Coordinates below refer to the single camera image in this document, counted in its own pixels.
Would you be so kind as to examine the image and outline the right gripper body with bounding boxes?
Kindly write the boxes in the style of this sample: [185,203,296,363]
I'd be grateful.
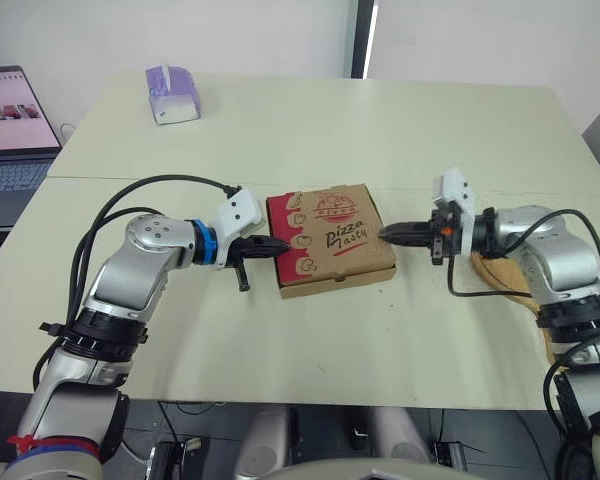
[428,206,457,267]

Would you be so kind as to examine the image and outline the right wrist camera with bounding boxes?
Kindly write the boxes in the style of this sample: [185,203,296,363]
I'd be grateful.
[431,166,477,257]

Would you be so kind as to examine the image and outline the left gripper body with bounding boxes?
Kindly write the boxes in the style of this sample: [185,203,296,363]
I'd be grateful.
[223,233,262,294]

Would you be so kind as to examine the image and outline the brown cardboard pizza box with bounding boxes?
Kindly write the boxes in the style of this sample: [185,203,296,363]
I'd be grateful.
[265,183,398,301]

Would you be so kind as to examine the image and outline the wooden pizza peel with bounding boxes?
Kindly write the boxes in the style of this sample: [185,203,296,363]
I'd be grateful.
[469,251,557,366]

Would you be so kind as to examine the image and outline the black cable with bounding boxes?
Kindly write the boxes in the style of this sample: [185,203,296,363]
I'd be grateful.
[64,173,245,331]
[445,208,600,301]

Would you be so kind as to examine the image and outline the grey laptop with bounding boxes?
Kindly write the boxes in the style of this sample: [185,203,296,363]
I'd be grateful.
[0,65,64,232]

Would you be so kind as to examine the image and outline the purple tissue box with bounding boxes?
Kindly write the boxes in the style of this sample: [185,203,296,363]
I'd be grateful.
[145,63,205,126]

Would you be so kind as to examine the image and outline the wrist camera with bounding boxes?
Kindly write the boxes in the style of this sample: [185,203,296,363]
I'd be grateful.
[213,187,267,271]
[431,166,477,257]

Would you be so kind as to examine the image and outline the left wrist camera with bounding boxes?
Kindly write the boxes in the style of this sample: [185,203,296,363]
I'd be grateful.
[213,187,267,271]

